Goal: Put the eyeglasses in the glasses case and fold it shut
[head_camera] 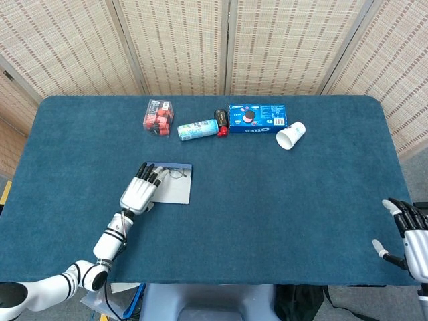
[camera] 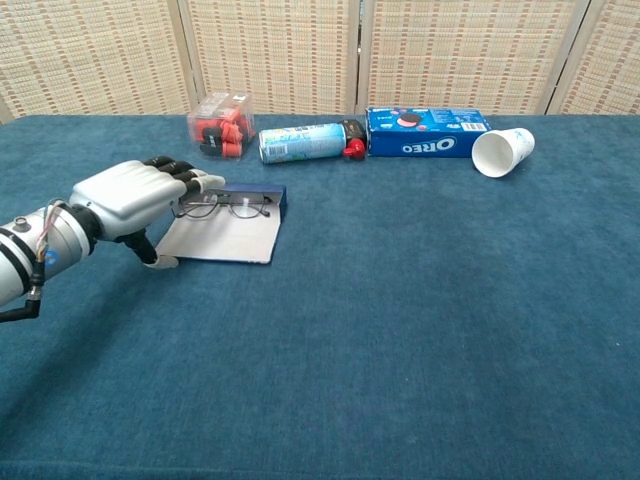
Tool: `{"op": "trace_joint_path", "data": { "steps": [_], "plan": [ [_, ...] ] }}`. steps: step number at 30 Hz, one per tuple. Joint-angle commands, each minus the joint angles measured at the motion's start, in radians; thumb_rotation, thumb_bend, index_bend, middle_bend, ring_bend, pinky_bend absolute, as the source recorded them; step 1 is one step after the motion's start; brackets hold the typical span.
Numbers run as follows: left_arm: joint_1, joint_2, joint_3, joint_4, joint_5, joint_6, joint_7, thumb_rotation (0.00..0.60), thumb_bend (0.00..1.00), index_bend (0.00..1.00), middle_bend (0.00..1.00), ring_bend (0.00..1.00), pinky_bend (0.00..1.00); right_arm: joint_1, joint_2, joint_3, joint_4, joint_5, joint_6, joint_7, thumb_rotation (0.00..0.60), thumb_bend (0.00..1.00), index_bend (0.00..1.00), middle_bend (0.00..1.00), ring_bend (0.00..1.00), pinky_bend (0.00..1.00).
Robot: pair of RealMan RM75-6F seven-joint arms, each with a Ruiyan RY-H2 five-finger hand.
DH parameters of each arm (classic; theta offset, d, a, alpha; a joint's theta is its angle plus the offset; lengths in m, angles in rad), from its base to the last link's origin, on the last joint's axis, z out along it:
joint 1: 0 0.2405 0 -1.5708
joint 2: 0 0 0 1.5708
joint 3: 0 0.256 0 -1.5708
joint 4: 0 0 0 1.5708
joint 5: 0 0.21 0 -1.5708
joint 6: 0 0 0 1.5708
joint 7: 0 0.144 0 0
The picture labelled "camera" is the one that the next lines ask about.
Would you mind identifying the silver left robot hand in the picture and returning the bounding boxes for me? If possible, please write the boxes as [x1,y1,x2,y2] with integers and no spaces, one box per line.
[68,155,227,271]

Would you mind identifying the blue glasses case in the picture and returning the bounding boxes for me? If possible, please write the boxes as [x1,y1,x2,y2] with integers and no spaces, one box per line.
[154,184,289,265]

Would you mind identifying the white paper cup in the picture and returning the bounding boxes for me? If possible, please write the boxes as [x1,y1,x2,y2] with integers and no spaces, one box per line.
[471,127,536,179]

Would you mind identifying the light blue drink can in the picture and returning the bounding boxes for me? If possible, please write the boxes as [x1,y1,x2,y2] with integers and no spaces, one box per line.
[257,122,347,166]

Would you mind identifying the black bottle with red cap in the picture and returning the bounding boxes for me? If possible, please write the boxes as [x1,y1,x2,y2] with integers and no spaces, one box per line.
[337,118,369,163]

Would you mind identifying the blue tablecloth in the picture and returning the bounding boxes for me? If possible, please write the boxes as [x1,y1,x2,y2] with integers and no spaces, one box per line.
[0,113,640,480]

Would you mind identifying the woven folding screen panel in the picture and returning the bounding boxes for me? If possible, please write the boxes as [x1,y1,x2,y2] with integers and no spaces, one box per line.
[177,0,362,116]
[357,0,594,116]
[0,0,194,125]
[544,0,640,117]

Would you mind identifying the thin metal-frame eyeglasses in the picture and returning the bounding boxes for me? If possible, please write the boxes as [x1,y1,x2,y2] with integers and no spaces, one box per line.
[174,192,275,221]

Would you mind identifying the clear box of red items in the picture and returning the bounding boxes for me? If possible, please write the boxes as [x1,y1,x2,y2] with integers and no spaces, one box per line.
[186,90,256,162]

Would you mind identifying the blue Oreo cookie box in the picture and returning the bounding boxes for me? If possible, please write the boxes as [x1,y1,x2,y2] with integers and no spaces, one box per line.
[364,106,492,159]

